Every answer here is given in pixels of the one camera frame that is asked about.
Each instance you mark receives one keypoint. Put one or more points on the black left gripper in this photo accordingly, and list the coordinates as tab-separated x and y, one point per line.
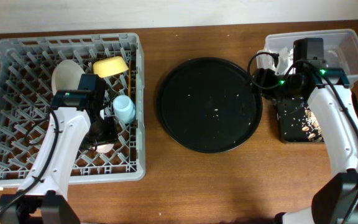
103	134

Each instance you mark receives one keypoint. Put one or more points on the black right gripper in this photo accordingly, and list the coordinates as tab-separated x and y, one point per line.
262	81

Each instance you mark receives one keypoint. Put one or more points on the pink cup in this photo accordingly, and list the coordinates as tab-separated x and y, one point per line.
102	149

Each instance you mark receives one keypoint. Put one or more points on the blue cup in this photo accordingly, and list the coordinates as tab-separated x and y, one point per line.
124	109

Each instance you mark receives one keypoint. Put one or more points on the grey-green plate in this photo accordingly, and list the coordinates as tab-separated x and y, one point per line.
66	76

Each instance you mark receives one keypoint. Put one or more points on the yellow bowl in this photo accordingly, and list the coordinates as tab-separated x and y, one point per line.
110	66

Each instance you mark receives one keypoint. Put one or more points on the wooden chopstick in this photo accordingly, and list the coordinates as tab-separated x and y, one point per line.
129	85

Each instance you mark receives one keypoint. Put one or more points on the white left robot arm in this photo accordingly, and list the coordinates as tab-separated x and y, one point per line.
75	121

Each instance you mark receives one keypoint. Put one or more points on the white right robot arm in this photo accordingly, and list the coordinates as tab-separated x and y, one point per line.
327	93

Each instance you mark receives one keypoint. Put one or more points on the grey dishwasher rack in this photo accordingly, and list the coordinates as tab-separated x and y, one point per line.
26	66

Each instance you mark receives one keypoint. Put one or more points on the crumpled white tissue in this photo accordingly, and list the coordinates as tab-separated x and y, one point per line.
281	65

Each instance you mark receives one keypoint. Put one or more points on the black rectangular tray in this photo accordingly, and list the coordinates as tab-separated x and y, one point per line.
290	113

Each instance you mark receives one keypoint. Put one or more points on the clear plastic bin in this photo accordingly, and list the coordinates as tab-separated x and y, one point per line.
340	49

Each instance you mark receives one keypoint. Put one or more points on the round black tray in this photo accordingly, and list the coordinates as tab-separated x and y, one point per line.
209	105

